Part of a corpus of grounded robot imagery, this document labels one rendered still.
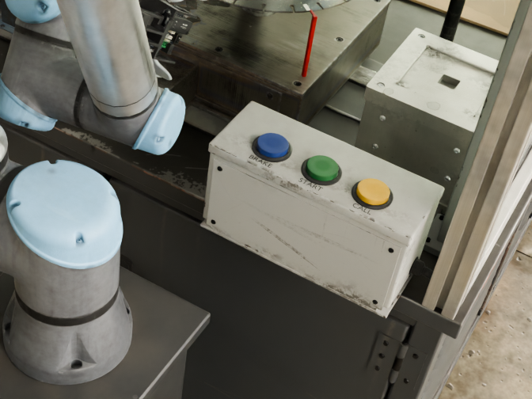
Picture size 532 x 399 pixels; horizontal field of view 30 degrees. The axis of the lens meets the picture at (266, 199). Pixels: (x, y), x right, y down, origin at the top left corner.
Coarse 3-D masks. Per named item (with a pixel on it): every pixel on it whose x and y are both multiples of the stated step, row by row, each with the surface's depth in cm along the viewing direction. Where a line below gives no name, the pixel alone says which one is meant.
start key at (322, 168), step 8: (312, 160) 122; (320, 160) 122; (328, 160) 123; (312, 168) 121; (320, 168) 121; (328, 168) 121; (336, 168) 122; (312, 176) 121; (320, 176) 120; (328, 176) 120; (336, 176) 122
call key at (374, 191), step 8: (360, 184) 120; (368, 184) 120; (376, 184) 120; (384, 184) 121; (360, 192) 119; (368, 192) 119; (376, 192) 119; (384, 192) 120; (368, 200) 119; (376, 200) 118; (384, 200) 119
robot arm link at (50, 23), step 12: (12, 0) 111; (24, 0) 110; (36, 0) 109; (48, 0) 109; (12, 12) 111; (24, 12) 110; (36, 12) 110; (48, 12) 110; (24, 24) 113; (36, 24) 112; (48, 24) 112; (60, 24) 112; (60, 36) 113
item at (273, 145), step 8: (264, 136) 124; (272, 136) 124; (280, 136) 125; (256, 144) 124; (264, 144) 123; (272, 144) 123; (280, 144) 124; (288, 144) 124; (264, 152) 122; (272, 152) 122; (280, 152) 123
